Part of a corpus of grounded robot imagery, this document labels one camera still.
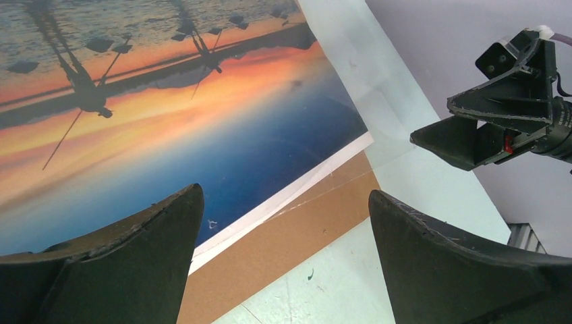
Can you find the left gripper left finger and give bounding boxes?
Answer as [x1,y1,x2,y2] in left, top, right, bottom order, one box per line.
[1,184,204,323]

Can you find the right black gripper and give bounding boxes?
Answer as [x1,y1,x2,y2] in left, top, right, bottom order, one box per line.
[410,31,571,171]

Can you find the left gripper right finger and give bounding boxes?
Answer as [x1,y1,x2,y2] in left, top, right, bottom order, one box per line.
[368,190,571,323]

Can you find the brown cardboard backing board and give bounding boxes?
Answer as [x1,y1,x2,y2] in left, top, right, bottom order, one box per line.
[177,152,379,323]

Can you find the sunset photo print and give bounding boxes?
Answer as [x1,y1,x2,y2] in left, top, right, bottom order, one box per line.
[1,1,373,265]

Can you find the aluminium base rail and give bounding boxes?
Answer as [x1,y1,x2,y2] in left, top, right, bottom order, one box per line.
[507,223,546,254]

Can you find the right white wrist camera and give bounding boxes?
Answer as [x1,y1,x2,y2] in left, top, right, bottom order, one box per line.
[523,25,555,41]

